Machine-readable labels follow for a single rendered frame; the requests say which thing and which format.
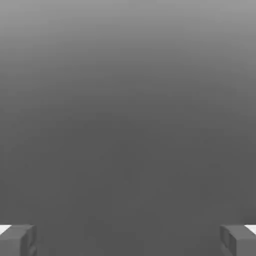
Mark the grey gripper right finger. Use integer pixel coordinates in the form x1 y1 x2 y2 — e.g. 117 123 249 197
219 224 256 256

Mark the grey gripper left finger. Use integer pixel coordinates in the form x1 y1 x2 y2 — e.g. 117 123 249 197
0 224 38 256

